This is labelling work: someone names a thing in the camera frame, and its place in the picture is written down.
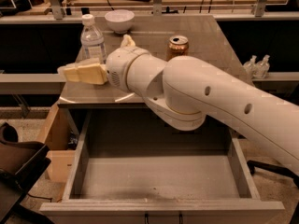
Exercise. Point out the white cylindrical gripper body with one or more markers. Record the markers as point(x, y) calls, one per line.
point(119, 65)

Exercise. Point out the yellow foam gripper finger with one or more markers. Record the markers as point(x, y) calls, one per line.
point(127, 41)
point(89, 71)

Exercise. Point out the clear plastic water bottle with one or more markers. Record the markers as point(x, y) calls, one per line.
point(92, 39)

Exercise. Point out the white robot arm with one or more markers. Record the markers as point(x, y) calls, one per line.
point(185, 90)

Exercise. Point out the grey cabinet with glossy top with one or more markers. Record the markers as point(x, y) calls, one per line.
point(207, 42)

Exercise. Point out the open grey top drawer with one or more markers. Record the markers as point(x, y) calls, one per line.
point(130, 168)

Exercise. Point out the left clear pump bottle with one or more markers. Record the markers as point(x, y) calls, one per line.
point(249, 66)

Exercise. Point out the clear pump bottle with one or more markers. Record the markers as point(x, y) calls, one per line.
point(261, 68)
point(249, 66)

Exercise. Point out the right clear pump bottle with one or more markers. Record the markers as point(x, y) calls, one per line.
point(261, 68)

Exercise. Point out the white ceramic bowl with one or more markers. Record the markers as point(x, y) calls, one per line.
point(120, 21)

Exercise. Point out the orange soda can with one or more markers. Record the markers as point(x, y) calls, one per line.
point(178, 45)

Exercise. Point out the cardboard box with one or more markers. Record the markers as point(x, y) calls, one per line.
point(55, 133)

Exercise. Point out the dark office chair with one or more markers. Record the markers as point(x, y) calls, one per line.
point(21, 165)

